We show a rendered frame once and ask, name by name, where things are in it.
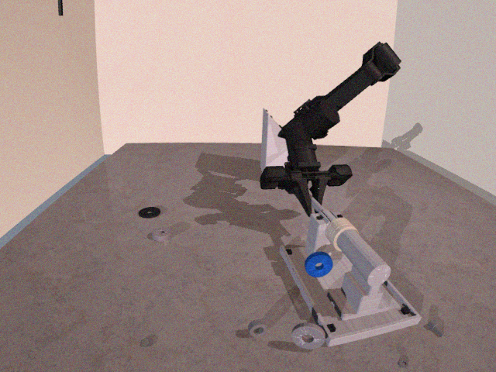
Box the blue ring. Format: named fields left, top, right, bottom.
left=305, top=251, right=333, bottom=277

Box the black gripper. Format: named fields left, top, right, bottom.
left=260, top=140, right=353, bottom=217

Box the black flat washer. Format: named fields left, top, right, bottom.
left=139, top=207, right=160, bottom=218

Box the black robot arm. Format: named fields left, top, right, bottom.
left=278, top=41, right=401, bottom=148

